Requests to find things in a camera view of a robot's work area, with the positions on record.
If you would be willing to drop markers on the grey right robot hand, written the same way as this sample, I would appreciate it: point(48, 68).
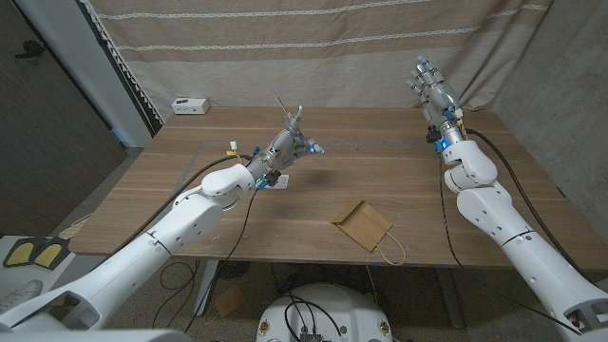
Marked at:
point(439, 100)

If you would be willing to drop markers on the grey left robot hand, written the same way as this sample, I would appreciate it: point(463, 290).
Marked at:
point(280, 152)

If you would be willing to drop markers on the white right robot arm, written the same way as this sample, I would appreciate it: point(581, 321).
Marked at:
point(518, 237)

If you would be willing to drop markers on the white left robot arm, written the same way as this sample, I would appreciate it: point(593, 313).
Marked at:
point(157, 242)

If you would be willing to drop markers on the white printed receipt paper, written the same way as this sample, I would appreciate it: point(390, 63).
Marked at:
point(282, 183)

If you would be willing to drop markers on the small brown floor paper bag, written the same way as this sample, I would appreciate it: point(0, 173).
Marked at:
point(229, 300)

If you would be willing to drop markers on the beige striped curtain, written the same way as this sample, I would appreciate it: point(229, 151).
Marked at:
point(309, 62)

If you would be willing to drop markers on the white power strip box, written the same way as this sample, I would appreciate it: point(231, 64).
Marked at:
point(190, 105)

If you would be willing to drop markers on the black round floor fan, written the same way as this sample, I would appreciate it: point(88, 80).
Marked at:
point(233, 269)

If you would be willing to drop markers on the grey backdrop cloth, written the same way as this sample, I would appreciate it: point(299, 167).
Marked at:
point(570, 57)

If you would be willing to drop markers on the white table leg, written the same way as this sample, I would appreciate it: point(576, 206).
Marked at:
point(205, 290)

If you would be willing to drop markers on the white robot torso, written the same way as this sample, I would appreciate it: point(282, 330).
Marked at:
point(342, 309)

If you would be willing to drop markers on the grey table leg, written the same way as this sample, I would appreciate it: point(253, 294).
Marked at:
point(450, 299)

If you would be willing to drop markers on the dark textured door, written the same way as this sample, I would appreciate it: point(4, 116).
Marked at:
point(47, 142)

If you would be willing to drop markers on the white floor platform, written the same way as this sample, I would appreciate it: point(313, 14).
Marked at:
point(71, 268)

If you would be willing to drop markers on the white shoe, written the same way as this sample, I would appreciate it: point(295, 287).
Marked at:
point(21, 290)

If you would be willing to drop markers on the white door frame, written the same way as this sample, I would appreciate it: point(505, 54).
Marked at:
point(85, 62)

